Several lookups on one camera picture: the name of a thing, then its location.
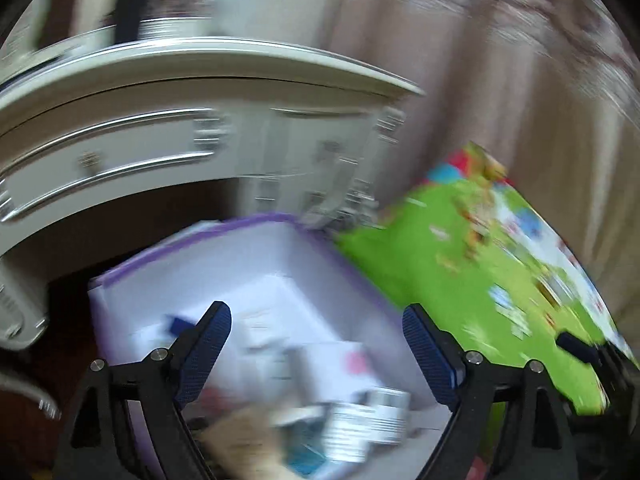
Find blue flat item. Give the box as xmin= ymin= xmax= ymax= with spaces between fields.
xmin=166 ymin=314 xmax=199 ymax=337

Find white dresser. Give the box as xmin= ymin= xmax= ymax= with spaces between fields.
xmin=0 ymin=35 xmax=426 ymax=351

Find white purple-rimmed storage box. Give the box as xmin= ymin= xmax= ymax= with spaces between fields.
xmin=87 ymin=212 xmax=453 ymax=480

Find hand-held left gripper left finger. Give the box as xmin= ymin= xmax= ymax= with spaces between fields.
xmin=52 ymin=301 xmax=233 ymax=480

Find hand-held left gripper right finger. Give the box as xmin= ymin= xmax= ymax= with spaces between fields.
xmin=402 ymin=304 xmax=576 ymax=480

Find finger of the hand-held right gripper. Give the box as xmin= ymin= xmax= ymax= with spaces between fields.
xmin=556 ymin=332 xmax=603 ymax=367

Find beige patterned curtain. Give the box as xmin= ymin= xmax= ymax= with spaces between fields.
xmin=320 ymin=0 xmax=640 ymax=328

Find white box with label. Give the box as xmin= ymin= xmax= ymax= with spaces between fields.
xmin=320 ymin=387 xmax=412 ymax=465

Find green cartoon printed cloth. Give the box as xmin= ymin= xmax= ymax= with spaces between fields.
xmin=334 ymin=142 xmax=640 ymax=417

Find white box with pink print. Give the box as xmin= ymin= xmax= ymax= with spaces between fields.
xmin=295 ymin=341 xmax=367 ymax=397

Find beige cardboard box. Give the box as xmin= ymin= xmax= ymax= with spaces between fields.
xmin=207 ymin=406 xmax=288 ymax=480

